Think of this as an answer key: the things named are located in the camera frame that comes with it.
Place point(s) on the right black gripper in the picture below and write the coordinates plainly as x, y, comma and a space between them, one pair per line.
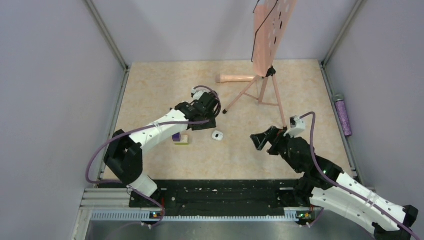
272, 135

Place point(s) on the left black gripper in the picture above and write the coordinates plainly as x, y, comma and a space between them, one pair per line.
207, 125

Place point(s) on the white earbud charging case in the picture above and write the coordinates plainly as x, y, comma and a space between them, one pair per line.
217, 135

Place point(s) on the pink music stand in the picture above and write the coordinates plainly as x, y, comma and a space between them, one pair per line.
271, 18

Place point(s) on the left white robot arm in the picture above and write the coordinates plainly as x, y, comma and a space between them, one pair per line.
126, 150

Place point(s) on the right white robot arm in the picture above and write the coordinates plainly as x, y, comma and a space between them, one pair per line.
324, 184

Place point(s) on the purple and wood blocks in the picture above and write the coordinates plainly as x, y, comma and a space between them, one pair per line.
180, 139

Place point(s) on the purple glitter bottle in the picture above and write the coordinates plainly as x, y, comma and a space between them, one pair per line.
342, 114

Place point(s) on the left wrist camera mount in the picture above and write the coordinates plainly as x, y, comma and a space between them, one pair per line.
196, 94

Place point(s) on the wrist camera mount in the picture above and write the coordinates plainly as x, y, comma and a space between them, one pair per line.
297, 126
196, 94

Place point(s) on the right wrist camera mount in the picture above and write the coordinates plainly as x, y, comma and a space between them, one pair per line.
297, 126

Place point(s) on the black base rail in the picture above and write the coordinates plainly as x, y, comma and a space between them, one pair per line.
220, 198

